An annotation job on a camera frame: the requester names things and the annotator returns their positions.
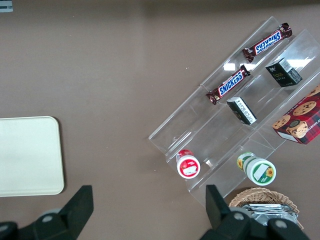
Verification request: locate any clear acrylic stepped stand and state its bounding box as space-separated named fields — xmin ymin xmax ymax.
xmin=148 ymin=16 xmax=320 ymax=208

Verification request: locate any light wicker basket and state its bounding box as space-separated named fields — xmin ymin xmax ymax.
xmin=228 ymin=187 xmax=305 ymax=231

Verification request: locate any Snickers chocolate bar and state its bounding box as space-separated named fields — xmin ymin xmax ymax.
xmin=241 ymin=22 xmax=293 ymax=63
xmin=205 ymin=64 xmax=251 ymax=106

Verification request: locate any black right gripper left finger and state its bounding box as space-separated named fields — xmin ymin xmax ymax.
xmin=0 ymin=184 xmax=94 ymax=240

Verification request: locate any small black carton box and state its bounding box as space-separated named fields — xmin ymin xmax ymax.
xmin=264 ymin=57 xmax=304 ymax=88
xmin=226 ymin=96 xmax=258 ymax=126

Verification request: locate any red tartan cookie box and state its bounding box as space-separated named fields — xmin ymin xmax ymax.
xmin=271 ymin=84 xmax=320 ymax=146

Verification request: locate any red lid white cup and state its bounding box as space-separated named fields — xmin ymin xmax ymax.
xmin=174 ymin=148 xmax=201 ymax=179

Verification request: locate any beige rectangular tray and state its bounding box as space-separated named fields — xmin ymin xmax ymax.
xmin=0 ymin=115 xmax=65 ymax=198

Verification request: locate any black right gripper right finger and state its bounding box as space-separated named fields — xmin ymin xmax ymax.
xmin=199 ymin=184 xmax=310 ymax=240

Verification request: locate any green lid sunflower cup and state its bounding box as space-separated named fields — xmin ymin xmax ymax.
xmin=236 ymin=151 xmax=277 ymax=186

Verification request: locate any silver foil packet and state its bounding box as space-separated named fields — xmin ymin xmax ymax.
xmin=238 ymin=203 xmax=300 ymax=227

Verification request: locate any small grey white device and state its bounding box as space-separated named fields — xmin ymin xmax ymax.
xmin=0 ymin=0 xmax=14 ymax=14

